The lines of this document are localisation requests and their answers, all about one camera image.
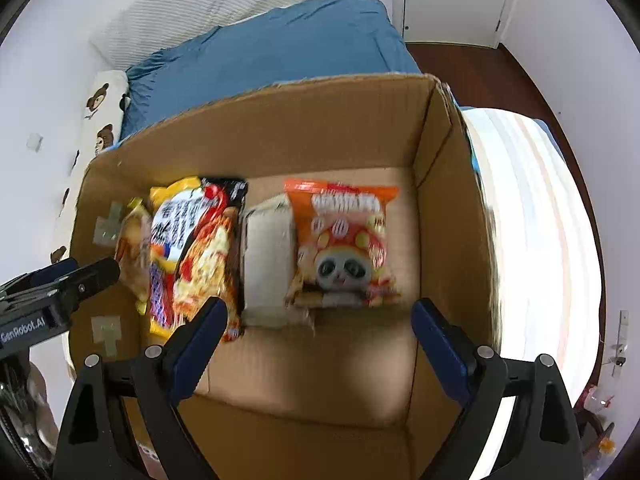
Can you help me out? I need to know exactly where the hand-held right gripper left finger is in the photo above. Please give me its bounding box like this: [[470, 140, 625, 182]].
[[52, 296, 229, 480]]

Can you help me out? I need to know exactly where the black red noodle packet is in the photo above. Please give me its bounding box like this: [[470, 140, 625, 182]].
[[175, 176, 249, 344]]

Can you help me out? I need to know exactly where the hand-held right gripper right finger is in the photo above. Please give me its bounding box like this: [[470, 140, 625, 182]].
[[411, 298, 586, 480]]

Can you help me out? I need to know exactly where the white wall fitting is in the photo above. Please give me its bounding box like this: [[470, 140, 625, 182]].
[[607, 309, 631, 378]]

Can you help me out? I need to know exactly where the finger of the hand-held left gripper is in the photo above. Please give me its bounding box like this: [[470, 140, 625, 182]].
[[47, 257, 122, 313], [0, 258, 81, 306]]

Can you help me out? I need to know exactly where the brown cardboard box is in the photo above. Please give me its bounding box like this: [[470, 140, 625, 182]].
[[67, 74, 501, 480]]

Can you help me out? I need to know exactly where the blue pillow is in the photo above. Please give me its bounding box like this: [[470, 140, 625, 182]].
[[119, 0, 423, 143]]

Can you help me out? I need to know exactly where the white door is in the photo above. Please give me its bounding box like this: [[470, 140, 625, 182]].
[[392, 0, 517, 50]]

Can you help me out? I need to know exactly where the pale yellow snack packet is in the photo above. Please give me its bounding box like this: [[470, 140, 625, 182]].
[[115, 197, 153, 316]]

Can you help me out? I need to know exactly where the yellow white snack packet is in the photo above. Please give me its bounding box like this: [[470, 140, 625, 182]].
[[147, 176, 203, 340]]

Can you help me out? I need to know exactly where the orange panda snack packet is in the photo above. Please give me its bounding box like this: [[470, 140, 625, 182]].
[[283, 178, 404, 310]]

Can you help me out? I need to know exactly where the striped bed sheet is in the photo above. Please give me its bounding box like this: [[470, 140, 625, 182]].
[[457, 106, 608, 480]]

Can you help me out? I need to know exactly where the white paper packet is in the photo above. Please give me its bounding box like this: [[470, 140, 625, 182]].
[[240, 195, 317, 335]]

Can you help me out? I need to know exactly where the bear printed white pillow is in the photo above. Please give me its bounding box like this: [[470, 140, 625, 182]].
[[50, 69, 132, 267]]

